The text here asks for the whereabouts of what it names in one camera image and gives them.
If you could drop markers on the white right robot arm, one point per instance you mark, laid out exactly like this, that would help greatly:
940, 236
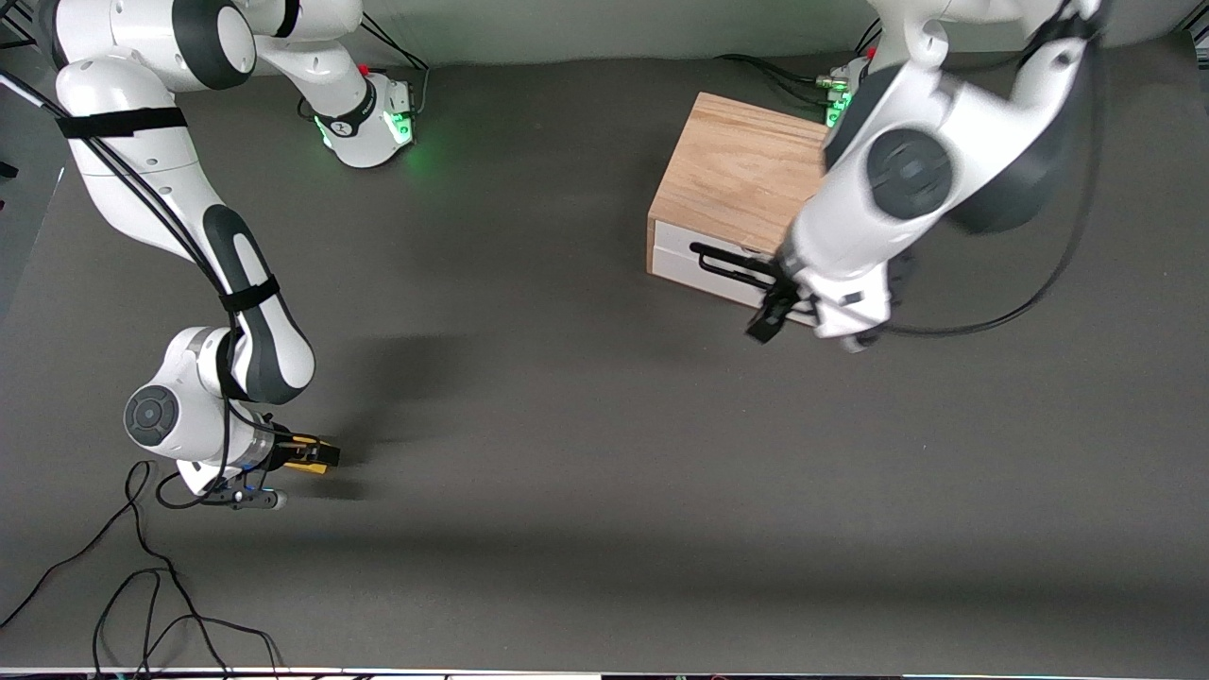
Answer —
123, 170

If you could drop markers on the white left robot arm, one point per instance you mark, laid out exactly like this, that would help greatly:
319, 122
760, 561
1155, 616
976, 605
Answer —
907, 170

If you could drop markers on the light wooden drawer cabinet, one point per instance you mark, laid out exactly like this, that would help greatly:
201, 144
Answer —
737, 170

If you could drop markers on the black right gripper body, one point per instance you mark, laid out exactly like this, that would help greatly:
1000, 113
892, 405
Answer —
280, 452

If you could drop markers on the white-fronted wooden drawer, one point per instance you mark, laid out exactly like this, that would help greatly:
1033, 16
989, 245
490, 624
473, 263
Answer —
680, 263

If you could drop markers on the yellow wooden block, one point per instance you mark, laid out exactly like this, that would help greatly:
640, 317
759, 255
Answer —
316, 467

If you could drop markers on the dark grey table mat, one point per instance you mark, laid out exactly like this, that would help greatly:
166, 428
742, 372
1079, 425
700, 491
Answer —
567, 425

